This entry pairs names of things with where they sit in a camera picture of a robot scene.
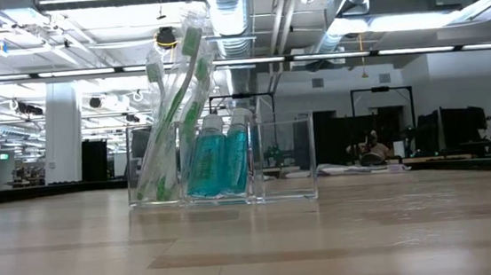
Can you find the green toothbrush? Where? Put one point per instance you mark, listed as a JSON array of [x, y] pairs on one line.
[[153, 72], [191, 40], [201, 68]]

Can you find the teal mouthwash bottle white cap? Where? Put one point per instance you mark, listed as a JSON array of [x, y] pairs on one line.
[[237, 156], [207, 163]]

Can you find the black ceiling spotlight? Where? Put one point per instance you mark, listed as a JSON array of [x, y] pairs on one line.
[[166, 36]]

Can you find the long ceiling light bar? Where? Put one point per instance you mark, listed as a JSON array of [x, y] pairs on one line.
[[79, 72]]

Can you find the white building column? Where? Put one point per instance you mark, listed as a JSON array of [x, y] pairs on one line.
[[62, 135]]

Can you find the clear acrylic organizer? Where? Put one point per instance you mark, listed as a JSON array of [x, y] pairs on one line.
[[287, 160]]

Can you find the black cabinet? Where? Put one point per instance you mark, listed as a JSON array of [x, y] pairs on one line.
[[94, 161]]

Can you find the person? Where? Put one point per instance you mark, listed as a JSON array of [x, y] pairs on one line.
[[375, 146]]

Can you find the black robot workstation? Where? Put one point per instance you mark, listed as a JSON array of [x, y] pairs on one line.
[[454, 130]]

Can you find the black rig frame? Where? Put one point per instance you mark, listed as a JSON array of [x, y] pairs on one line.
[[379, 89], [242, 96]]

